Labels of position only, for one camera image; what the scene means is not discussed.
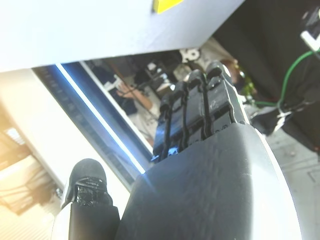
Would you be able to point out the white robot column blue lights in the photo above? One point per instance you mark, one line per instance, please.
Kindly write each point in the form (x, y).
(100, 117)

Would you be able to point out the yellow rectangular block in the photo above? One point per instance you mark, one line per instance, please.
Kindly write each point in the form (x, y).
(166, 5)

